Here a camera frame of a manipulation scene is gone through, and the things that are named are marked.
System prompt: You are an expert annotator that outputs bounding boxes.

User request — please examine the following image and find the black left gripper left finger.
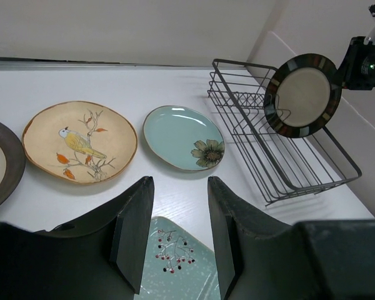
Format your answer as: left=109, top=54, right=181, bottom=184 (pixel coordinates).
left=0, top=176, right=154, bottom=299

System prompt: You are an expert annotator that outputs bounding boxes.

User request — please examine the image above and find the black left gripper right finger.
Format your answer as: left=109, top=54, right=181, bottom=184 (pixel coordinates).
left=207, top=177, right=375, bottom=299

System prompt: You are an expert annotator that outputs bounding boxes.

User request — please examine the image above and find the teal rectangular berry tray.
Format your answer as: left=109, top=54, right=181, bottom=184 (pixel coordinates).
left=134, top=217, right=221, bottom=299

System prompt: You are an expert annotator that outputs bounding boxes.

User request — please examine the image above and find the tan bird pattern plate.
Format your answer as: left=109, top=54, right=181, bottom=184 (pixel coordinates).
left=21, top=101, right=138, bottom=184

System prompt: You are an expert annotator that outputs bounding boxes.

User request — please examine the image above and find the brown rimmed cream plate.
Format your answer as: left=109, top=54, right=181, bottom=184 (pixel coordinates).
left=0, top=123, right=26, bottom=205

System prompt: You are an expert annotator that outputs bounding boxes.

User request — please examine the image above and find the teal flower plate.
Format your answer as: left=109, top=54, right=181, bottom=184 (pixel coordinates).
left=142, top=105, right=225, bottom=172

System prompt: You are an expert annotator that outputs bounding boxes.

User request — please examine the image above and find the dark rimmed mosaic plate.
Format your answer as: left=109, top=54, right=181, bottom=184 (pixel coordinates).
left=263, top=53, right=341, bottom=138

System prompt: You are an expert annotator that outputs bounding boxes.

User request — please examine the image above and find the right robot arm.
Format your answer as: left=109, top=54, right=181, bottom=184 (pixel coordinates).
left=332, top=4, right=375, bottom=91

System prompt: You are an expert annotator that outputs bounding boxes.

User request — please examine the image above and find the black wire dish rack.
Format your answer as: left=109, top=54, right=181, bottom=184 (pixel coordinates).
left=207, top=59, right=363, bottom=205

